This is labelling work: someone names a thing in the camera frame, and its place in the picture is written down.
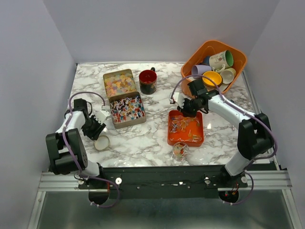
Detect aluminium frame rail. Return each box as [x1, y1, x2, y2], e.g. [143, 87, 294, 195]
[28, 170, 292, 229]

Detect clear glass jar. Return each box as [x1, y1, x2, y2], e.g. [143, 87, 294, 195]
[171, 142, 189, 163]

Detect floral white mug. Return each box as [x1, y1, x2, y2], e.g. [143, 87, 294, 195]
[209, 50, 234, 73]

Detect blue cup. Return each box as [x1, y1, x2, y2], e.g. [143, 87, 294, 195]
[202, 56, 210, 66]

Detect yellow and brown bowl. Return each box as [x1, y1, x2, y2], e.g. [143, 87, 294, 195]
[203, 71, 223, 88]

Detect red and black mug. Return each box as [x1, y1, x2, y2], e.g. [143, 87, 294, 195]
[139, 67, 157, 95]

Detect gold tin of jelly candies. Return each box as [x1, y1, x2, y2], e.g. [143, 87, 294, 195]
[103, 69, 137, 98]

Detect orange tray of candies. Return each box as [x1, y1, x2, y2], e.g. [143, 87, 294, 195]
[167, 110, 204, 147]

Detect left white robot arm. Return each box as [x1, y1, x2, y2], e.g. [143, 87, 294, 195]
[45, 99, 111, 188]

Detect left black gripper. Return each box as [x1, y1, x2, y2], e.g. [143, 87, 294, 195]
[81, 114, 106, 140]

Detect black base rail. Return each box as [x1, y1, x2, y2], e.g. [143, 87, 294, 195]
[79, 165, 248, 199]

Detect lavender cup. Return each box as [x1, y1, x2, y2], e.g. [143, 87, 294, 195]
[191, 64, 212, 79]

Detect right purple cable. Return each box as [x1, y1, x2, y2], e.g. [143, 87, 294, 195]
[169, 75, 278, 206]

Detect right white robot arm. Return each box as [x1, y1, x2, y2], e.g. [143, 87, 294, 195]
[169, 76, 275, 187]

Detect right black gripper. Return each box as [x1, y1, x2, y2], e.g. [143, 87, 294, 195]
[177, 97, 203, 118]

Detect cream cup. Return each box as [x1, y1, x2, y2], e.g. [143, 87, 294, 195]
[220, 68, 236, 84]

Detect gold tin of lollipops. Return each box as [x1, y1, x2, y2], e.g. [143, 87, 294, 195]
[109, 92, 146, 129]

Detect orange plastic bin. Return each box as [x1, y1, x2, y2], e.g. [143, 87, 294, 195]
[180, 40, 248, 107]

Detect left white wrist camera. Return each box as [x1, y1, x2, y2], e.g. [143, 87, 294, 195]
[96, 110, 111, 124]

